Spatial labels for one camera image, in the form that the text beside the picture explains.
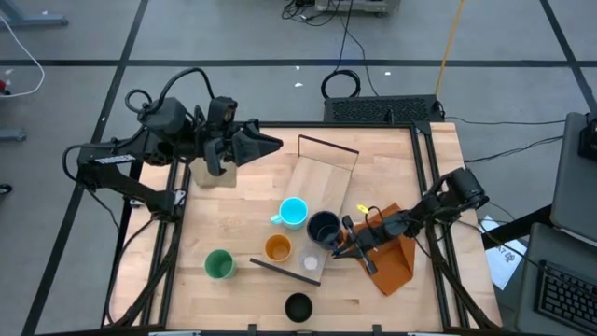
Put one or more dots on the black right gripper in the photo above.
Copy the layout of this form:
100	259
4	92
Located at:
382	231

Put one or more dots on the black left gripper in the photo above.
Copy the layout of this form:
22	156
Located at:
217	149

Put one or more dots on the dark blue ceramic mug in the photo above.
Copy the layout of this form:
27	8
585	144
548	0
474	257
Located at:
324	228

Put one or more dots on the cyan plastic mug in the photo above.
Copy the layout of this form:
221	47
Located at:
294	212

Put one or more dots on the orange plastic cup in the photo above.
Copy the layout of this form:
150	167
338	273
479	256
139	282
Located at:
278	247

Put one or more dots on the black cup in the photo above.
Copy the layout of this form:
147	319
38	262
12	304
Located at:
298	308

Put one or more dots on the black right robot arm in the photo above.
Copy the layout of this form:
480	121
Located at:
457	191

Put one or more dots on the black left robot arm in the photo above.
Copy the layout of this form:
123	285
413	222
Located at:
121	182

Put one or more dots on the clear glass mug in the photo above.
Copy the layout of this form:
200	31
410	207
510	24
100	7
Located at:
310	262

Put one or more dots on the beige cloth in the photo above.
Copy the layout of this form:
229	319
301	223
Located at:
219	178

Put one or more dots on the orange cloth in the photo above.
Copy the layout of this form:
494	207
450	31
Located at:
396	266

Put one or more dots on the black computer case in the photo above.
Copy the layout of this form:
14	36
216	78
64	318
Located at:
378	109

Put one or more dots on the green plastic cup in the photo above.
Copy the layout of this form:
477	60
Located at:
220	265

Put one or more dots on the white paper sheet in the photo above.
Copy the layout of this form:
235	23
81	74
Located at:
506	261

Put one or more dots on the grey equipment cart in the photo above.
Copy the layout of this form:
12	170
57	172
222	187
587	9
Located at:
354	5

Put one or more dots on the grey desk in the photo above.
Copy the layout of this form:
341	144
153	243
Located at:
573	186
559	242

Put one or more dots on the black keyboard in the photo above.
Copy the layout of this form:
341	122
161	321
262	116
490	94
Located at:
566	296

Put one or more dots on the grey desk top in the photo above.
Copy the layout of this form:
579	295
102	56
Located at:
573	186

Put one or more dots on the grey desk foot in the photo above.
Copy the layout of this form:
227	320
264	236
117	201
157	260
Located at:
32	19

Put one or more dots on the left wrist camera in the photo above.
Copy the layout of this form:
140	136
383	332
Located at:
222	109

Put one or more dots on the black aluminium rig frame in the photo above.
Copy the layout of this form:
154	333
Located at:
350	124

